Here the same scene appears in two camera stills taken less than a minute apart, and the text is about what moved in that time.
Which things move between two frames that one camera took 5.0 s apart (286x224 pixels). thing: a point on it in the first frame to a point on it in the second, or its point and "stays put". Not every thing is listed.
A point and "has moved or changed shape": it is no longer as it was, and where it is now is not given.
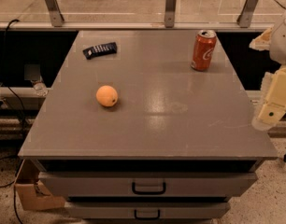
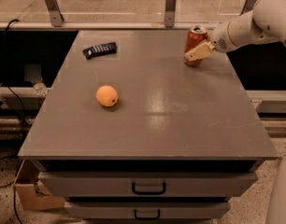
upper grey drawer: (148, 184) stays put
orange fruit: (107, 95) stays put
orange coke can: (203, 50) has moved or changed shape
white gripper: (283, 42) to (220, 39)
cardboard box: (30, 192) stays put
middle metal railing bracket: (170, 6) stays put
